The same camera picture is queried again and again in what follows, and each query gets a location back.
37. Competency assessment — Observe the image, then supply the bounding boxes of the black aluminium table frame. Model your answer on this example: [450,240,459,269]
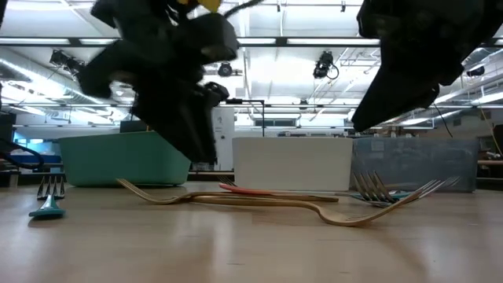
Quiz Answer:
[0,171,503,193]

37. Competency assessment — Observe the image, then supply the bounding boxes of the white cabinet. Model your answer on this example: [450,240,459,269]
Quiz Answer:
[211,106,236,172]

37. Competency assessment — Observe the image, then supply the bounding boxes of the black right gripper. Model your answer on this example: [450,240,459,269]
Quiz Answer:
[351,0,503,133]

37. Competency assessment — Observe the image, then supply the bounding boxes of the white plastic bin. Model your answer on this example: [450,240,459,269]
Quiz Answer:
[231,136,354,193]

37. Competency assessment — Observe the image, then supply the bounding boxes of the black bracket pole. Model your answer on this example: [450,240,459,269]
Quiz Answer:
[225,97,266,138]

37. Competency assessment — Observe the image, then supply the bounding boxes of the teal plastic bin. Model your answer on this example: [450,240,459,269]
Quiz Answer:
[58,130,192,188]

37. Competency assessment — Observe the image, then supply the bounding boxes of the curved black hose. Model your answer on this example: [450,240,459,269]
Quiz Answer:
[0,138,46,172]

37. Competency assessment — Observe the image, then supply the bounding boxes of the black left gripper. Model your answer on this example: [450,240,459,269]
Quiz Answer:
[76,0,239,164]

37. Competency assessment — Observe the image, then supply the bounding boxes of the black ceiling rail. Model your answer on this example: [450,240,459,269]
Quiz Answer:
[0,36,503,49]

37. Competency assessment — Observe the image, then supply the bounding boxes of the yellow gripper label tag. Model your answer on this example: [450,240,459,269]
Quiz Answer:
[175,0,223,13]

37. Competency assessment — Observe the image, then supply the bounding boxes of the orange-handled steel fork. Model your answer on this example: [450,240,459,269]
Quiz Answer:
[229,170,398,208]

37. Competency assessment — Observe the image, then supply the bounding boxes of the grey translucent plastic bin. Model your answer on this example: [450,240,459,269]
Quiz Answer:
[351,137,481,194]

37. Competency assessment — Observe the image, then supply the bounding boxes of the hanging black ceiling camera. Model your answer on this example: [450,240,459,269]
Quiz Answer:
[312,50,340,81]
[48,49,86,76]
[217,61,234,79]

